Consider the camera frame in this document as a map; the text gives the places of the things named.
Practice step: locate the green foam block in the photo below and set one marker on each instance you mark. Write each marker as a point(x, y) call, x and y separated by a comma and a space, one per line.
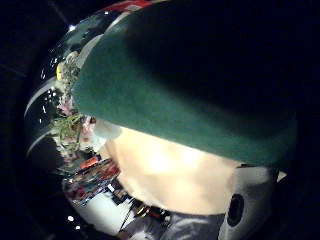
point(156, 96)

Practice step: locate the bunch of flowers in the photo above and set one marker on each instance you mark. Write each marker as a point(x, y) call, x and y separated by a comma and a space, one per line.
point(68, 110)

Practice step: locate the the person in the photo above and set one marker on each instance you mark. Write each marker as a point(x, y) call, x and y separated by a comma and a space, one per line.
point(186, 228)

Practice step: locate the pile of colourful packets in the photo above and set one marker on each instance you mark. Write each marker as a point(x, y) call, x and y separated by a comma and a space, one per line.
point(90, 180)

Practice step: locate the beige cloth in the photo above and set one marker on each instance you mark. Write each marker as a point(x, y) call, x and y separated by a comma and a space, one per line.
point(166, 173)

